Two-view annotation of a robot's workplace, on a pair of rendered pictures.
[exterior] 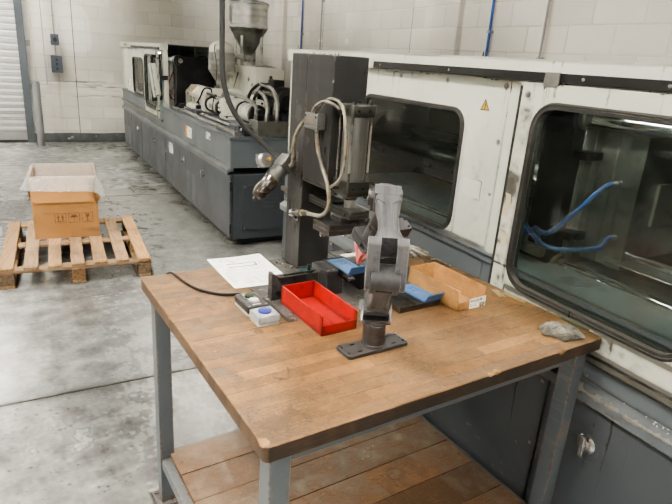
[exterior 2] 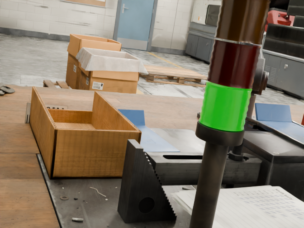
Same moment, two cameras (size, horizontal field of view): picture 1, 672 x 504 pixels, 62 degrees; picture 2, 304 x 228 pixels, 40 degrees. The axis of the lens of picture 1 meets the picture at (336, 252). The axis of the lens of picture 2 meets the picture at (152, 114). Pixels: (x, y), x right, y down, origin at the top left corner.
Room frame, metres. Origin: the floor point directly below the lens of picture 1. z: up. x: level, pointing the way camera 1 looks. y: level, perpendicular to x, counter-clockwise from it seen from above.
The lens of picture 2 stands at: (2.40, -0.16, 1.13)
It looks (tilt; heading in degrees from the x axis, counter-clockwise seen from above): 14 degrees down; 189
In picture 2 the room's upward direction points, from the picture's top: 9 degrees clockwise
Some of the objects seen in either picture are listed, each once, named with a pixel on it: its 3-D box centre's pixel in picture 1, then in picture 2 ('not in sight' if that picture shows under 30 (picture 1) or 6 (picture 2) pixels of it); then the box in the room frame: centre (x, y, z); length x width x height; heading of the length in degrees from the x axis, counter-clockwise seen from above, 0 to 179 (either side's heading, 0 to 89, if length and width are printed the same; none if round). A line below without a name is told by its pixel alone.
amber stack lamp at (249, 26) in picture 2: not in sight; (242, 19); (2.05, -0.16, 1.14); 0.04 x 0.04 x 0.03
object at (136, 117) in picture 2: (420, 290); (141, 129); (1.72, -0.29, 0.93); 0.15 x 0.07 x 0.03; 37
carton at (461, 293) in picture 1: (446, 286); (74, 129); (1.78, -0.38, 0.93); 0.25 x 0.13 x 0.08; 33
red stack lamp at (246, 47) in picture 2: not in sight; (233, 63); (2.05, -0.16, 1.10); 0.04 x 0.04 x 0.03
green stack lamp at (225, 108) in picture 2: not in sight; (225, 105); (2.05, -0.16, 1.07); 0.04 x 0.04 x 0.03
